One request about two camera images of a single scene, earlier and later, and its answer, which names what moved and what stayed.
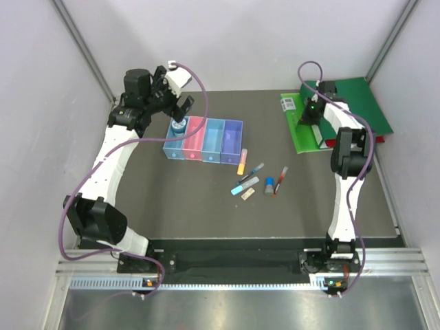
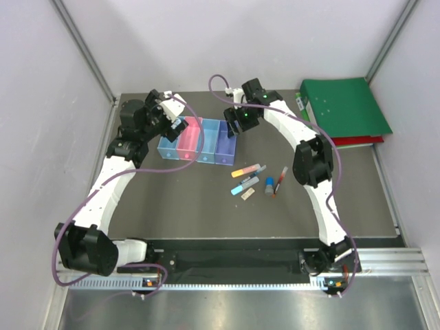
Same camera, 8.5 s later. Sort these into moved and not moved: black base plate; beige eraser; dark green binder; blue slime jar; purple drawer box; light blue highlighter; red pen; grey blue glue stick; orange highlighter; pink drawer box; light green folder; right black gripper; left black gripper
Moved: purple drawer box; orange highlighter; left black gripper; right black gripper; pink drawer box; light green folder
Not moved: dark green binder; black base plate; blue slime jar; light blue highlighter; red pen; grey blue glue stick; beige eraser
